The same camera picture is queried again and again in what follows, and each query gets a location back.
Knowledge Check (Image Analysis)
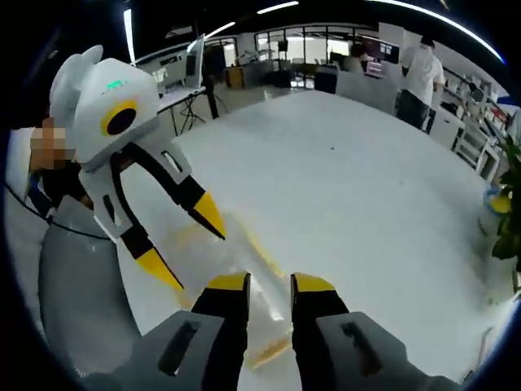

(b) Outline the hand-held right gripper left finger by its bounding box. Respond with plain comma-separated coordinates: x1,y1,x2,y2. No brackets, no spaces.
121,271,252,391

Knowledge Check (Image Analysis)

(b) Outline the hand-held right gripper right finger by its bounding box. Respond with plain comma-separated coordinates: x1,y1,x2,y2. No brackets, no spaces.
289,271,462,391

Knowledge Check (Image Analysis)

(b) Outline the white desk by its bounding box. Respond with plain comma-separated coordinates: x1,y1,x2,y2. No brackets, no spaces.
155,84,209,138

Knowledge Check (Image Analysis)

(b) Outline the ceiling light strip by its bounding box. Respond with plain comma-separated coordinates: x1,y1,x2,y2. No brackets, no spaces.
202,21,237,41
122,7,136,63
256,1,301,15

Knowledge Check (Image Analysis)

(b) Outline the clear bag, yellow zip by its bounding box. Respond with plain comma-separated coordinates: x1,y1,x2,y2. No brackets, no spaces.
162,222,292,370

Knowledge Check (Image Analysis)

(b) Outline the green potted plant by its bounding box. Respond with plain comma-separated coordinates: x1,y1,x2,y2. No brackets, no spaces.
490,133,521,295

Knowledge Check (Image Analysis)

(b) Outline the small blue yellow item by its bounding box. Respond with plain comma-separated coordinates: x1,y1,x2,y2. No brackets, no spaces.
483,187,513,216

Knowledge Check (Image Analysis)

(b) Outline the dark monitor screen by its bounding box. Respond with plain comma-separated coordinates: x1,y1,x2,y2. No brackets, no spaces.
361,37,401,79

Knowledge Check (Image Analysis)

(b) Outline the white shelf unit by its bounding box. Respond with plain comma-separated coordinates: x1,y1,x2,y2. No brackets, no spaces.
430,104,502,181

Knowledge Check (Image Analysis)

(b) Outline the long curved ceiling light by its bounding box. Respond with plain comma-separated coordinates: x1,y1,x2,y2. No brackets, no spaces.
365,0,508,65

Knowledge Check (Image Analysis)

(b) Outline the thin black cable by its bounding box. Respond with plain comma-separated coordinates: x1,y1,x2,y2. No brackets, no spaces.
2,182,116,242

